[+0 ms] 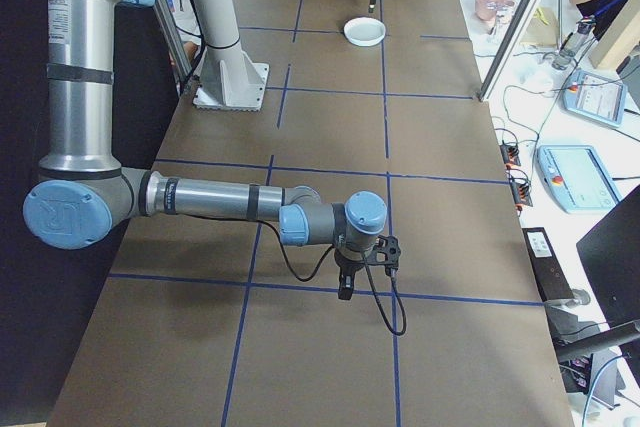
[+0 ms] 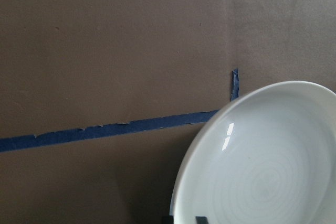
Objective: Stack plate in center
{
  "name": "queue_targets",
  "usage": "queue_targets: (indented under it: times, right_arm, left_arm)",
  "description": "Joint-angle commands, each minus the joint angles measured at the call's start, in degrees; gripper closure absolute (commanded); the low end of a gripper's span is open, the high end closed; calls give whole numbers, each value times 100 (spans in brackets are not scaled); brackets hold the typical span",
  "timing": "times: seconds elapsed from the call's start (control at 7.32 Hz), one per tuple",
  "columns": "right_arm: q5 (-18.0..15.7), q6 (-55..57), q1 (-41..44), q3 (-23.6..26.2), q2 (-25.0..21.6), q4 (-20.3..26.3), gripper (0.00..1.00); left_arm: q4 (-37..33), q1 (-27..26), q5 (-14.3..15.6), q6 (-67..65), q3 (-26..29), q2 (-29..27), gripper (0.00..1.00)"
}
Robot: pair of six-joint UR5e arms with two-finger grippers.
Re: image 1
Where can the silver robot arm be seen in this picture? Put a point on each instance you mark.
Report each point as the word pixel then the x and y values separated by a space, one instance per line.
pixel 210 197

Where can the pale wooden box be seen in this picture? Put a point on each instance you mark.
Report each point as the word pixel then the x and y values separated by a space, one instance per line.
pixel 620 42

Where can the pink bowl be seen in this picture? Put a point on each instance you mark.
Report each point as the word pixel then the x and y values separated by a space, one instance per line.
pixel 482 17

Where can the aluminium V-frame bar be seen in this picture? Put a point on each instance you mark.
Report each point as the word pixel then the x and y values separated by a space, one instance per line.
pixel 172 42

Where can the clear bottle with black cap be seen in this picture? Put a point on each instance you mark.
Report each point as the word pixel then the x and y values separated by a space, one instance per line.
pixel 567 52

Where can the white round plate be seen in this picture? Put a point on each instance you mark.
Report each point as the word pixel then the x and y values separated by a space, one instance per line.
pixel 365 29

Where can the white pedestal column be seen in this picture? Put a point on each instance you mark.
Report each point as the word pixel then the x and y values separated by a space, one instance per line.
pixel 215 7

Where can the black box with white label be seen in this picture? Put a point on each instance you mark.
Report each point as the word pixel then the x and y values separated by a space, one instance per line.
pixel 550 267

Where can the white side desk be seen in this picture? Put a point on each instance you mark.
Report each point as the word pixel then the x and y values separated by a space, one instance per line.
pixel 590 137

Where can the blue-framed teach pendant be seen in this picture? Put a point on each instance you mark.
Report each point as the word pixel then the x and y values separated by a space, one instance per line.
pixel 595 97
pixel 580 177

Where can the yellow-green lime slice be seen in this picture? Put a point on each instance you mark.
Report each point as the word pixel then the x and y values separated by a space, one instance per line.
pixel 542 15

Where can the clear plastic ice cubes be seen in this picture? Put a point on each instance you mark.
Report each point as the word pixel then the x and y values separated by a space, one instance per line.
pixel 500 9

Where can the black V-frame cover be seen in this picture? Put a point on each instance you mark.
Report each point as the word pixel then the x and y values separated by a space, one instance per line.
pixel 20 322

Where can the black computer monitor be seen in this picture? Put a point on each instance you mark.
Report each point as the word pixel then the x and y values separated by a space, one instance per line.
pixel 615 267

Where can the wooden cutting board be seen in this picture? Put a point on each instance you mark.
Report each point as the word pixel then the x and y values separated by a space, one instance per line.
pixel 537 34

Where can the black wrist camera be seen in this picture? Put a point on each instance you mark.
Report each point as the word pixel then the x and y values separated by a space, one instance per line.
pixel 387 249

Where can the aluminium frame post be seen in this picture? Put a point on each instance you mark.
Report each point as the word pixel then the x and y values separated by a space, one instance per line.
pixel 517 22

